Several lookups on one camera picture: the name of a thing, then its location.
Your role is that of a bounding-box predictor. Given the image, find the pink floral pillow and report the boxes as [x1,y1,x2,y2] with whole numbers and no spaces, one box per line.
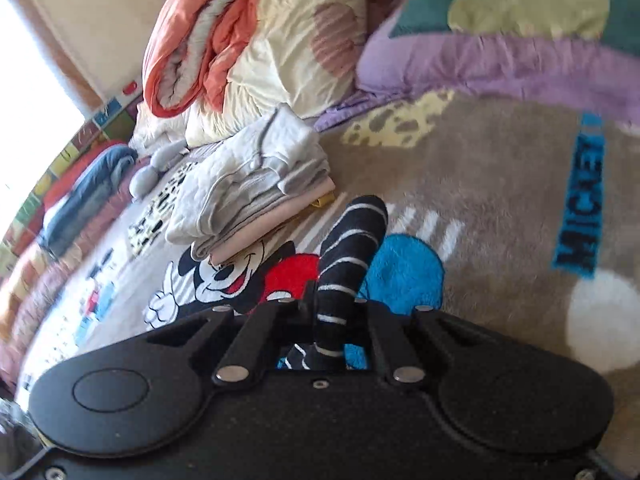
[1,156,151,393]

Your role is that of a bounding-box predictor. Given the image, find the cream quilt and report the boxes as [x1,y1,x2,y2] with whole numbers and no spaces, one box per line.
[134,0,390,148]

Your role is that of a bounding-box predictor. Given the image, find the Mickey Mouse plush blanket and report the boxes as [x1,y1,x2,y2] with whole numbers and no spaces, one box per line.
[18,96,639,479]

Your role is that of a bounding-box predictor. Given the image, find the grey plush toy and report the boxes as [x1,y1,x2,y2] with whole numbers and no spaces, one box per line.
[129,139,188,202]

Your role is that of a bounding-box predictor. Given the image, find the orange white folded quilt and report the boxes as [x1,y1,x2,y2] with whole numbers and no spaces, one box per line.
[142,0,259,118]

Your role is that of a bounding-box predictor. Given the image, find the navy white striped garment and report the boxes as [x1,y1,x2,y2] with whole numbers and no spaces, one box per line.
[278,195,388,370]

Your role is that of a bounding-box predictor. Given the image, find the purple green blanket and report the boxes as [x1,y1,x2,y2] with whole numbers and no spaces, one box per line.
[314,0,639,131]

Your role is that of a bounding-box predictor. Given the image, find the colourful alphabet headboard mat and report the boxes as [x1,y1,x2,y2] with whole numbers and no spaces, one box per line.
[1,76,143,280]

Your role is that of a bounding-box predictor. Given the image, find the small white beige clothes stack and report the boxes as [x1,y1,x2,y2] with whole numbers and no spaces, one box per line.
[165,103,330,254]

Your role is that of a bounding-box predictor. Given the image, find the blue folded blanket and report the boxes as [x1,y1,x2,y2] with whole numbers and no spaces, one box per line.
[37,144,138,259]

